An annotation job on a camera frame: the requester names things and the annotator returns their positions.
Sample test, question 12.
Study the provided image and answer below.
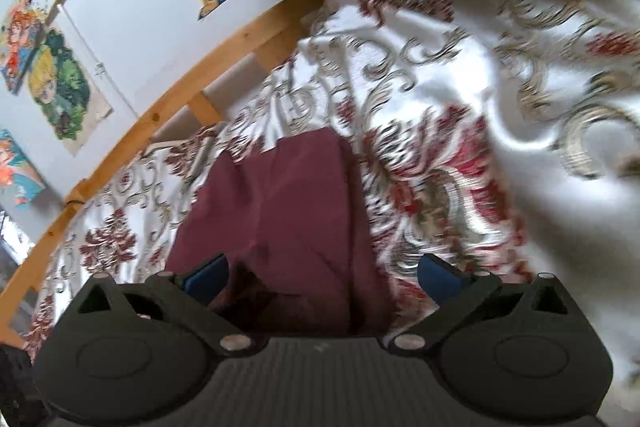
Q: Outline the maroon long-sleeve shirt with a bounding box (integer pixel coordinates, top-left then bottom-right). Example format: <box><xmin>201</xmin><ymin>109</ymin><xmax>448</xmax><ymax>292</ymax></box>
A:
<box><xmin>166</xmin><ymin>128</ymin><xmax>395</xmax><ymax>337</ymax></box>

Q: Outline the blond anime character poster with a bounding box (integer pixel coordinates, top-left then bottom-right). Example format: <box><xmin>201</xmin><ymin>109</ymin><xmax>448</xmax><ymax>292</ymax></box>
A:
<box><xmin>27</xmin><ymin>27</ymin><xmax>113</xmax><ymax>156</ymax></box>

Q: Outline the floral white bedspread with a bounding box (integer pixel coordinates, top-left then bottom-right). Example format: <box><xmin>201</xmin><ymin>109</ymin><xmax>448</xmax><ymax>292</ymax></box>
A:
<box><xmin>27</xmin><ymin>0</ymin><xmax>639</xmax><ymax>426</ymax></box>

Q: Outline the colourful top poster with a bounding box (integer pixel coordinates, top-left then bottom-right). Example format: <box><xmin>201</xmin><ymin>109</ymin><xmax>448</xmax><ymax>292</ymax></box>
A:
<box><xmin>1</xmin><ymin>0</ymin><xmax>43</xmax><ymax>94</ymax></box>

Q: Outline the white wall pipe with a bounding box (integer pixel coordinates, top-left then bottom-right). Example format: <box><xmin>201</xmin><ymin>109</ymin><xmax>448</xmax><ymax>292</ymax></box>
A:
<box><xmin>58</xmin><ymin>3</ymin><xmax>139</xmax><ymax>120</ymax></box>

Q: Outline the orange-haired character poster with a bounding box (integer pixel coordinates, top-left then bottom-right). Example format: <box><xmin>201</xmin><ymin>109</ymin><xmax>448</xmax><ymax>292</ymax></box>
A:
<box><xmin>0</xmin><ymin>129</ymin><xmax>47</xmax><ymax>208</ymax></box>

